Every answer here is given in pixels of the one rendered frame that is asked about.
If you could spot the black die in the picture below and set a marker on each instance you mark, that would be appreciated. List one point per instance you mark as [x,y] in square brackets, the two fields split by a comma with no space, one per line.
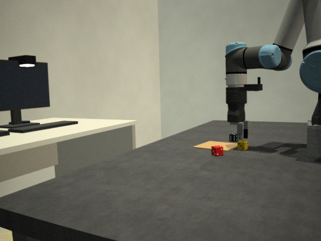
[233,137]

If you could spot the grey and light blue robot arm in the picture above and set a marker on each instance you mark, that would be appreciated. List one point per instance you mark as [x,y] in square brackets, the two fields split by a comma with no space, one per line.
[278,57]

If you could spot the yellow die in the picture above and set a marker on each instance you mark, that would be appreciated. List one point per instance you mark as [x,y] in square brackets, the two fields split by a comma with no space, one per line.
[242,145]

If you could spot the red die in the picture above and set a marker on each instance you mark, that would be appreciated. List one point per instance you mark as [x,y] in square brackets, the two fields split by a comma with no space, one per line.
[217,150]

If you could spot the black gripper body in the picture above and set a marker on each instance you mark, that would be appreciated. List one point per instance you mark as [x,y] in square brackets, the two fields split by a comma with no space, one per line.
[236,95]

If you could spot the tan square mat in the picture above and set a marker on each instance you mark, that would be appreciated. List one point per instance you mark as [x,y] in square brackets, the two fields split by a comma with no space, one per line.
[207,145]

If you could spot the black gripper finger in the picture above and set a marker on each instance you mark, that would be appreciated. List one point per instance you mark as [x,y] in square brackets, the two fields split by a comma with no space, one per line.
[245,129]
[240,132]

